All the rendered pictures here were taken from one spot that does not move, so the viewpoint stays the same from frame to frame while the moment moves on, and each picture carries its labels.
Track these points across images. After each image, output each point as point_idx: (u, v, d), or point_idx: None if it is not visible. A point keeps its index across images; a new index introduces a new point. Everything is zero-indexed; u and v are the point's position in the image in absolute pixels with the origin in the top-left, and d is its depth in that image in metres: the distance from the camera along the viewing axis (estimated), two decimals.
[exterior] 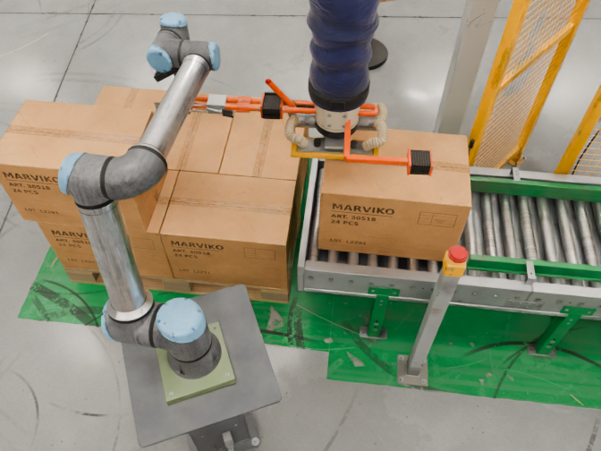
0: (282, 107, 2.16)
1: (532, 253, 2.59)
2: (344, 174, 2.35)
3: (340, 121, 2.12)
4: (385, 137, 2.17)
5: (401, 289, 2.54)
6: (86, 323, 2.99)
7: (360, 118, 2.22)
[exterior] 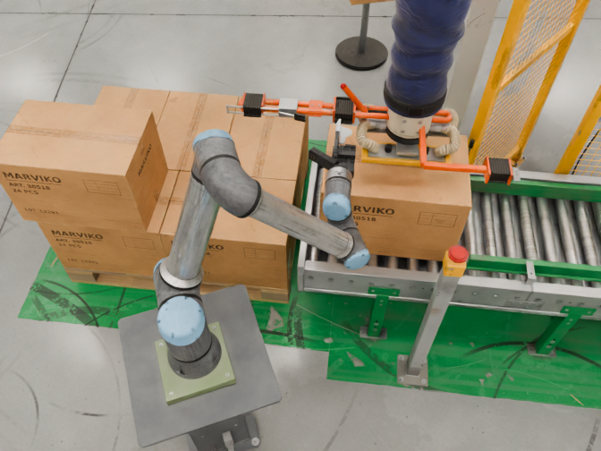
0: (355, 113, 2.14)
1: (532, 253, 2.59)
2: None
3: (414, 127, 2.11)
4: (459, 144, 2.15)
5: (401, 289, 2.54)
6: (86, 323, 2.99)
7: (433, 124, 2.20)
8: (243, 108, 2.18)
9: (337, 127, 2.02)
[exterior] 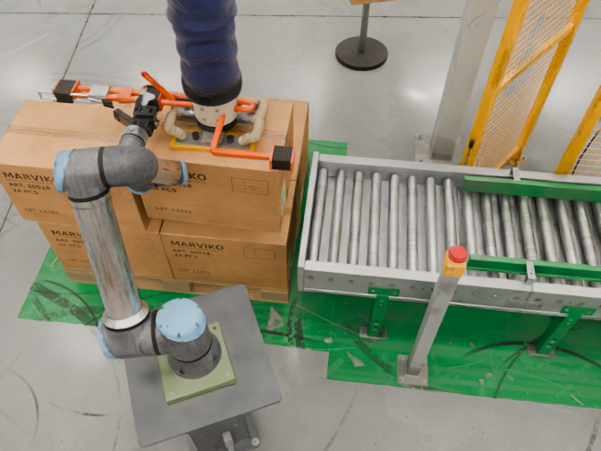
0: (159, 100, 2.21)
1: (532, 253, 2.59)
2: (157, 138, 2.30)
3: (213, 114, 2.17)
4: (260, 132, 2.22)
5: (401, 289, 2.54)
6: (86, 323, 2.99)
7: (240, 114, 2.26)
8: (55, 94, 2.25)
9: (141, 91, 2.20)
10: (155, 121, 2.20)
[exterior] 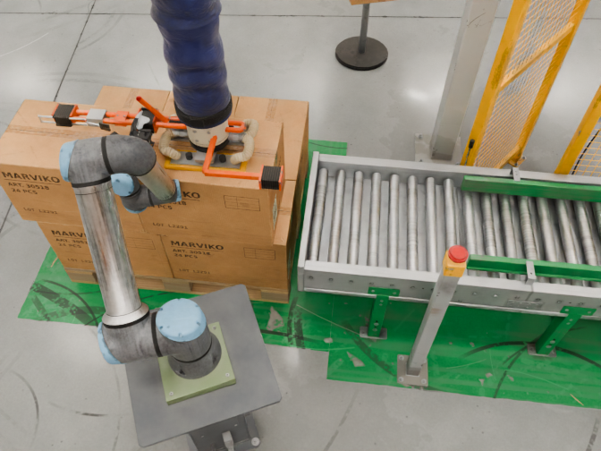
0: (154, 123, 2.31)
1: (532, 253, 2.59)
2: None
3: (206, 136, 2.28)
4: (250, 152, 2.32)
5: (401, 289, 2.54)
6: (86, 323, 2.99)
7: (231, 134, 2.37)
8: (54, 118, 2.35)
9: (137, 115, 2.30)
10: (149, 143, 2.30)
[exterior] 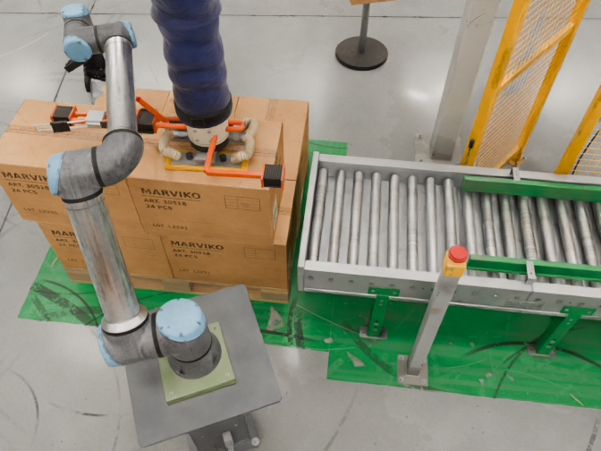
0: (154, 123, 2.31)
1: (532, 253, 2.59)
2: (153, 158, 2.40)
3: (206, 136, 2.27)
4: (251, 151, 2.32)
5: (401, 289, 2.54)
6: (86, 323, 2.99)
7: (231, 133, 2.36)
8: (51, 125, 2.32)
9: None
10: (104, 72, 2.14)
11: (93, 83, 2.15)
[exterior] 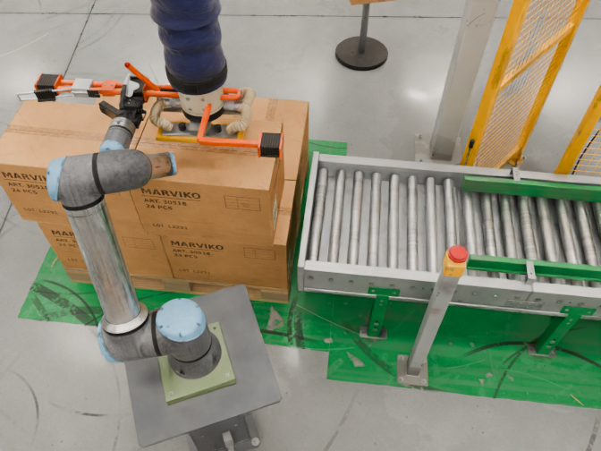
0: (144, 91, 2.17)
1: (532, 253, 2.59)
2: None
3: (199, 104, 2.14)
4: (248, 121, 2.19)
5: (401, 289, 2.54)
6: (86, 323, 2.99)
7: (226, 102, 2.23)
8: (35, 94, 2.19)
9: (124, 80, 2.14)
10: (141, 113, 2.16)
11: None
